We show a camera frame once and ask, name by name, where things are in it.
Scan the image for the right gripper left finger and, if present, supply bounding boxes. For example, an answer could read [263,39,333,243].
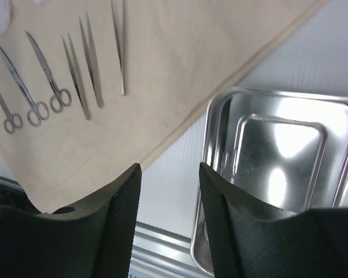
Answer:
[0,163,142,277]

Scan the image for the aluminium front rail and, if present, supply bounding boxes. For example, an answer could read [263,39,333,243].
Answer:
[0,173,198,278]

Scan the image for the steel tweezers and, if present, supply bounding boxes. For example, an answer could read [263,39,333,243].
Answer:
[79,12,104,108]
[62,33,91,120]
[111,1,126,96]

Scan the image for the middle long steel scissors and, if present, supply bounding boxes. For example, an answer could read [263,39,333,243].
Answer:
[0,46,50,127]

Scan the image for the small steel scissors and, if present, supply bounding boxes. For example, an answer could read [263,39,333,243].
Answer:
[25,31,72,114]

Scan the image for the left white gauze pad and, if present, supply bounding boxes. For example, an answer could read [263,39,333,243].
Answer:
[0,0,15,34]

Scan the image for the scalpel handle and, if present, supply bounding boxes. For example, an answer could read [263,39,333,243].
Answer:
[219,150,232,182]
[230,147,238,184]

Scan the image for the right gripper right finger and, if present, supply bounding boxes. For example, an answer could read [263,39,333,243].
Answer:
[199,163,348,277]

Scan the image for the beige cloth drape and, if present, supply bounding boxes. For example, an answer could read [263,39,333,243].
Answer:
[0,1,322,213]

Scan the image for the left steel scissors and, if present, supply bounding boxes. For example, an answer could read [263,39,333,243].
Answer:
[0,93,23,134]

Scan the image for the stainless steel tray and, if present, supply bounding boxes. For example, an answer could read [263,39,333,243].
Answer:
[191,88,348,275]

